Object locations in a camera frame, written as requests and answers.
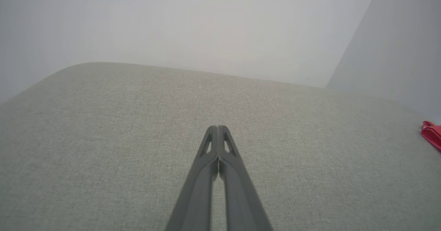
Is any red basketball jersey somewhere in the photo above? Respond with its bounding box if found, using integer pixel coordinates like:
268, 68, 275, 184
420, 121, 441, 152

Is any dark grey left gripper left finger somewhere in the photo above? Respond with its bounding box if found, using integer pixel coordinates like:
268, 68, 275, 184
165, 125, 218, 231

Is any grey fabric sofa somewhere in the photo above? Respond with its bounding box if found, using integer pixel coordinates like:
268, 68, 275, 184
0, 62, 441, 231

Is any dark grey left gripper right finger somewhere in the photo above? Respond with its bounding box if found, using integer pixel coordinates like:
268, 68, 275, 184
218, 125, 273, 231

